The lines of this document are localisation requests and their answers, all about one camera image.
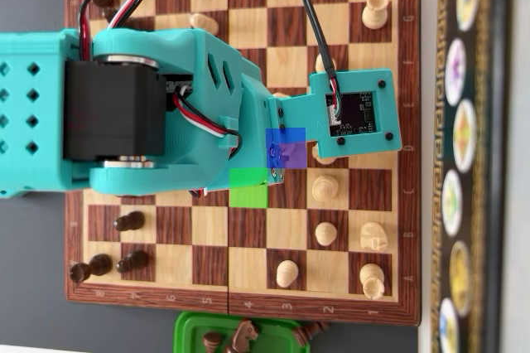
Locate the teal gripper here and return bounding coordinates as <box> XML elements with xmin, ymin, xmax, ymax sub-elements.
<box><xmin>231</xmin><ymin>53</ymin><xmax>287</xmax><ymax>191</ymax></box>

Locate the dark wooden pawn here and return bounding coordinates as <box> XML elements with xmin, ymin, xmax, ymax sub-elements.
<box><xmin>114</xmin><ymin>210</ymin><xmax>146</xmax><ymax>233</ymax></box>
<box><xmin>202</xmin><ymin>331</ymin><xmax>224</xmax><ymax>353</ymax></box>
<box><xmin>115</xmin><ymin>249</ymin><xmax>150</xmax><ymax>274</ymax></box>

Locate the wooden chess board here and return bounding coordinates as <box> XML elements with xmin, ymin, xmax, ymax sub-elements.
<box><xmin>64</xmin><ymin>0</ymin><xmax>422</xmax><ymax>327</ymax></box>

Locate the dark wooden chess piece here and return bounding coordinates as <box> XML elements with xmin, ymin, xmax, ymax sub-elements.
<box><xmin>292</xmin><ymin>320</ymin><xmax>331</xmax><ymax>346</ymax></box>

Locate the light wooden knight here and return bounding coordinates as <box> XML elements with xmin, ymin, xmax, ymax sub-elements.
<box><xmin>311</xmin><ymin>143</ymin><xmax>339</xmax><ymax>167</ymax></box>
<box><xmin>359</xmin><ymin>221</ymin><xmax>388</xmax><ymax>252</ymax></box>

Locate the light wooden rook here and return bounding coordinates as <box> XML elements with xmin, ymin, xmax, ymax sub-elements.
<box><xmin>361</xmin><ymin>0</ymin><xmax>390</xmax><ymax>31</ymax></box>
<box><xmin>359</xmin><ymin>263</ymin><xmax>385</xmax><ymax>301</ymax></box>

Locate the dark wooden bishop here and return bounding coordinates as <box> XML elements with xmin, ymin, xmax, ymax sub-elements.
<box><xmin>101</xmin><ymin>7</ymin><xmax>125</xmax><ymax>25</ymax></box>

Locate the black gold patterned game box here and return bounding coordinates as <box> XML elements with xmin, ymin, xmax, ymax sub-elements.
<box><xmin>430</xmin><ymin>0</ymin><xmax>510</xmax><ymax>353</ymax></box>

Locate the dark wooden knight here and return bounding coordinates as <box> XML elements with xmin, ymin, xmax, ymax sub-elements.
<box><xmin>223</xmin><ymin>317</ymin><xmax>262</xmax><ymax>353</ymax></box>

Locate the green plastic tray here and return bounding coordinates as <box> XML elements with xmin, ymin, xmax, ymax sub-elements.
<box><xmin>173</xmin><ymin>310</ymin><xmax>311</xmax><ymax>353</ymax></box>

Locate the teal camera mount with board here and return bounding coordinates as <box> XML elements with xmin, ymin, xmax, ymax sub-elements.
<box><xmin>268</xmin><ymin>67</ymin><xmax>403</xmax><ymax>159</ymax></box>

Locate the short red white black cable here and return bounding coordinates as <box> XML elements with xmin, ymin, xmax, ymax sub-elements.
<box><xmin>171</xmin><ymin>91</ymin><xmax>243</xmax><ymax>159</ymax></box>

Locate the black camera cable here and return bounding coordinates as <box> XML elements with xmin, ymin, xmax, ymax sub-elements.
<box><xmin>288</xmin><ymin>0</ymin><xmax>345</xmax><ymax>122</ymax></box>

